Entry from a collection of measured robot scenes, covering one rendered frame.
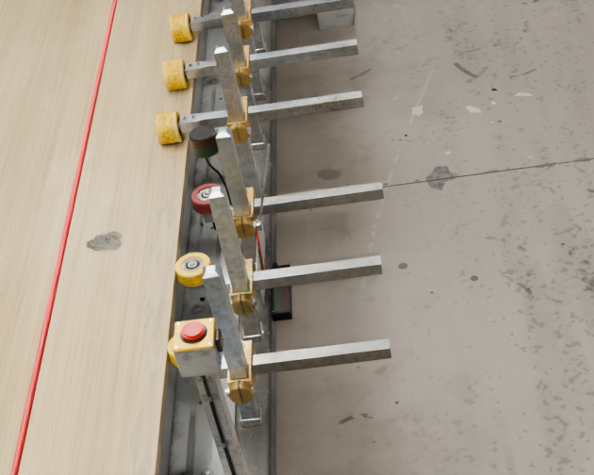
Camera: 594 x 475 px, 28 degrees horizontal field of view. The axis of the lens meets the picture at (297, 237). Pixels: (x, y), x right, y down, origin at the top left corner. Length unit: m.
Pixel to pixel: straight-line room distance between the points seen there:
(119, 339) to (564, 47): 2.81
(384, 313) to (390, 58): 1.49
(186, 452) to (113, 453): 0.36
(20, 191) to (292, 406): 1.05
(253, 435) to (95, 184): 0.81
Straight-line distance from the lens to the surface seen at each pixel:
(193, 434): 2.67
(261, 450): 2.50
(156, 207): 2.84
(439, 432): 3.39
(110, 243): 2.76
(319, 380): 3.57
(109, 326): 2.56
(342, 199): 2.82
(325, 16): 5.15
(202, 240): 3.15
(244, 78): 3.13
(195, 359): 2.01
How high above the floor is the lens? 2.59
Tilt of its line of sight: 40 degrees down
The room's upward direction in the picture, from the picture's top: 12 degrees counter-clockwise
